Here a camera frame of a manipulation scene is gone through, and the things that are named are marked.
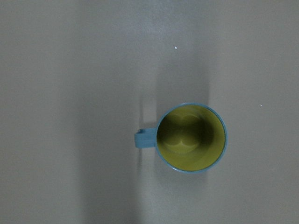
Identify blue cup with green inside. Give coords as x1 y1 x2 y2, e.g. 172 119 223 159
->
134 103 228 173

